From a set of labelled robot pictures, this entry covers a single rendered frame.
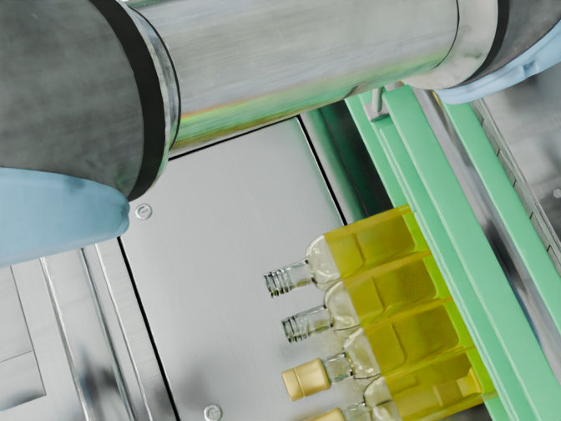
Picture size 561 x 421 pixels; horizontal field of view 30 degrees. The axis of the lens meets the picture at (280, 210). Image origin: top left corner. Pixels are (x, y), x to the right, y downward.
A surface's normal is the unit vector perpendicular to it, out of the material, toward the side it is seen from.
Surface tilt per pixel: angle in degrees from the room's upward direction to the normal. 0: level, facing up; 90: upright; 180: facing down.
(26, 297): 90
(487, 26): 77
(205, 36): 124
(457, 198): 90
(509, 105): 90
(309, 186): 90
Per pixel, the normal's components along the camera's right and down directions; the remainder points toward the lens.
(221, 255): -0.06, -0.42
